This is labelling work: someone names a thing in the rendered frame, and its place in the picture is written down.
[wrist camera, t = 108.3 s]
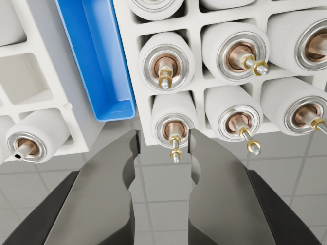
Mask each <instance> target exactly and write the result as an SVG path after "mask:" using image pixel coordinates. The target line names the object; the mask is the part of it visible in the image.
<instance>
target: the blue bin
mask: <svg viewBox="0 0 327 245"><path fill-rule="evenodd" d="M55 3H56V6H57V9H58V12H59V15H60V17H61V20H62V23H63V26H64V29H65V32H66V35H67V38H68V41H69V44H70V47H71V50H72V53H73V56H74V58H75V61H76V64H77V67H78V70H79V73H80V76H81V79H82V82H83V85H84V88H85V91H86V94H87V97H88V99H89V102H90V105H91V108H92V111H93V114H94V117H95V119H96V120H97V121H99V122H107V121H116V120H124V119H132V118H134V117H135V115H136V106H137V103H136V98H135V94H134V89H133V85H132V81H131V77H130V73H129V69H128V64H127V59H126V54H125V50H124V46H123V42H122V38H121V33H120V28H119V24H118V20H117V16H116V12H115V8H114V3H113V0H55Z"/></svg>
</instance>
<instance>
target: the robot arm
mask: <svg viewBox="0 0 327 245"><path fill-rule="evenodd" d="M140 153H141V131H140V130H137V129H133V130H130V131H128V132H127V133H125V134H124V135H122V136H121V137H119V138H118V139H116V140H115V141H113V142H112V143H110V144H109V145H107V146H106V147H104V148H103V149H101V150H100V151H99V152H97V153H96V154H95V155H94V156H93V157H92V158H90V159H89V160H88V161H87V162H86V163H85V164H84V165H83V166H82V167H81V168H80V169H79V170H78V171H71V172H70V173H69V174H68V175H67V176H66V177H65V178H64V179H63V180H62V181H61V182H60V183H59V184H58V185H57V186H56V187H55V188H54V189H53V190H52V191H51V192H50V193H49V194H48V195H47V196H46V197H45V199H44V200H43V201H42V202H41V203H40V204H39V205H38V206H37V207H36V208H35V209H34V210H33V211H32V212H31V213H30V214H29V215H28V216H27V217H26V218H25V219H24V220H23V221H22V222H21V223H20V224H19V225H18V226H17V227H16V228H15V230H14V231H13V232H12V233H11V234H10V235H9V236H8V238H7V239H6V240H5V241H4V242H3V244H2V245H134V238H135V216H134V210H133V203H132V197H131V193H130V191H129V190H128V189H129V187H130V185H131V183H132V182H133V180H134V179H135V177H136V175H135V168H134V160H135V158H136V157H137V155H138V154H140ZM187 153H190V155H191V157H192V166H191V178H192V180H193V181H194V182H195V184H196V187H195V188H194V189H193V190H192V191H191V193H190V195H189V216H188V245H322V244H321V243H320V241H319V240H318V239H317V237H316V236H315V235H314V234H313V233H312V231H311V230H310V229H309V228H308V227H307V225H306V224H305V223H304V222H303V221H302V220H301V219H300V218H299V217H298V216H297V215H296V213H295V212H294V211H293V210H292V209H291V208H290V207H289V206H288V205H287V204H286V203H285V202H284V201H283V200H282V199H281V198H280V196H279V195H278V194H277V193H276V192H275V191H274V190H273V189H272V188H271V187H270V186H269V185H268V184H267V183H266V182H265V180H264V179H263V178H262V177H261V176H260V175H259V174H258V173H257V172H256V171H255V170H248V169H247V168H246V166H245V165H244V164H243V163H242V162H241V161H240V160H239V159H238V158H237V157H236V156H235V155H234V154H232V153H231V152H230V151H229V150H227V149H226V148H224V147H223V146H221V145H220V144H218V143H217V142H215V141H214V140H212V139H211V138H209V137H208V136H206V135H205V134H203V133H202V132H200V131H199V130H197V129H195V128H192V129H189V130H188V152H187Z"/></svg>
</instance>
